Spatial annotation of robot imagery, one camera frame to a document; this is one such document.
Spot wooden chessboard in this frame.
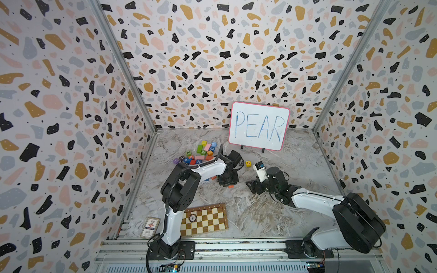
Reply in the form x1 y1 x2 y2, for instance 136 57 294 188
180 203 229 237

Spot pink framed whiteboard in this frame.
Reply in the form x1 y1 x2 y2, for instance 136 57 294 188
228 102 290 151

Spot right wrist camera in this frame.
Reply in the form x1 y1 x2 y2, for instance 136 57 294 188
253 161 268 183

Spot small card box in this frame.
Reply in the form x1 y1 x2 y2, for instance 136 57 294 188
140 217 160 239

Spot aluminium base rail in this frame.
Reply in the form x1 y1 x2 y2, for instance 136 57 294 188
91 237 389 273

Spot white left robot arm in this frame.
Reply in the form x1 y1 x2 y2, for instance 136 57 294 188
160 150 242 246

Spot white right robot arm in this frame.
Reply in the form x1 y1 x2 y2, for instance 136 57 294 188
246 162 386 258

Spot tall green block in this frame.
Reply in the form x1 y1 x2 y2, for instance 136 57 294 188
196 144 204 154

